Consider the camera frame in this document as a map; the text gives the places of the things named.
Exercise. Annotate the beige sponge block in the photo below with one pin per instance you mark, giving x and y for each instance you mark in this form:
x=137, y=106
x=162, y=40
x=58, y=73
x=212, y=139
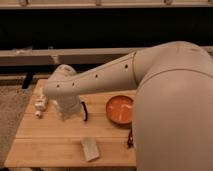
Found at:
x=90, y=148

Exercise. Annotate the black rectangular block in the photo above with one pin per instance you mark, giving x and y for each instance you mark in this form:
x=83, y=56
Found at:
x=85, y=112

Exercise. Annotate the wooden table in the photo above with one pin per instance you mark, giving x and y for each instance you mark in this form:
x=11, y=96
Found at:
x=51, y=142

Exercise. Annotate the small white cube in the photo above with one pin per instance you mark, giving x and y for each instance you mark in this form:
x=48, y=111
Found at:
x=38, y=114

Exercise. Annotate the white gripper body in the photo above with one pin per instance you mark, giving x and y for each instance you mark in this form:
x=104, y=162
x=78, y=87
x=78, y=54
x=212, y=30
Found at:
x=66, y=107

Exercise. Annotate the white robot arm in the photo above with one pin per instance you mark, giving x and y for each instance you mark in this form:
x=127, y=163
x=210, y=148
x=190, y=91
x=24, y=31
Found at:
x=173, y=106

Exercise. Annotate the white toy block stack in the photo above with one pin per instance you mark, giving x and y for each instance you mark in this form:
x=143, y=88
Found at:
x=41, y=103

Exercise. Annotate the dark red chili pepper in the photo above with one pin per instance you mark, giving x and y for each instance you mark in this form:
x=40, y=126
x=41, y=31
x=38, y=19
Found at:
x=130, y=139

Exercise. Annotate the orange bowl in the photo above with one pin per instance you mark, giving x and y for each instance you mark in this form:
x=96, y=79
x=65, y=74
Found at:
x=119, y=109

